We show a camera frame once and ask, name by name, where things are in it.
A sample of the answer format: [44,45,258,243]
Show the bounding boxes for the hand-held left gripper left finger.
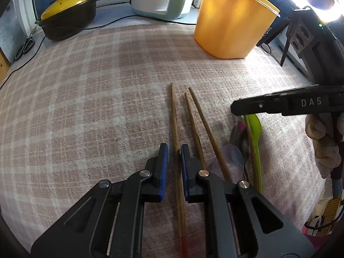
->
[31,143,169,258]

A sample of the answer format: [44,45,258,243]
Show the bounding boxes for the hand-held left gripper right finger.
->
[180,144,315,258]

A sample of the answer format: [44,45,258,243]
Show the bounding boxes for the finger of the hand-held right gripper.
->
[230,91,284,117]

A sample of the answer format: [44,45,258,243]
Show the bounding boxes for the green plastic spoon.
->
[243,114,263,194]

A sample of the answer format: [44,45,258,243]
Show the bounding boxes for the clear plastic spoon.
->
[230,120,251,163]
[211,144,246,184]

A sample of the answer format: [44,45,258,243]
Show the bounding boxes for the wooden chopstick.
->
[188,87,233,183]
[184,92,207,170]
[170,83,189,258]
[243,116,262,194]

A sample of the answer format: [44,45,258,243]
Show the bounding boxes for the yellow plastic container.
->
[194,0,281,60]

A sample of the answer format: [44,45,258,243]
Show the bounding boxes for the person's right hand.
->
[306,113,342,179]

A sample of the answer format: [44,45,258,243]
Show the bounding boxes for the black tripod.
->
[256,18,291,67]

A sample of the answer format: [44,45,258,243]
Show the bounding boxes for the pink plaid tablecloth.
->
[0,23,331,258]

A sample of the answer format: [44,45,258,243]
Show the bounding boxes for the black clay pot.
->
[35,0,104,41]

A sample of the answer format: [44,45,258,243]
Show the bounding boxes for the black scissors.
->
[15,27,37,60]

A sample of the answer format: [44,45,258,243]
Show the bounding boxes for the wooden board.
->
[0,49,12,84]

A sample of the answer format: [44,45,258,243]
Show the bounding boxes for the yellow pot lid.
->
[40,0,94,20]

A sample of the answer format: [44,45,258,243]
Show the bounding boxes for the black power cable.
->
[0,14,198,89]

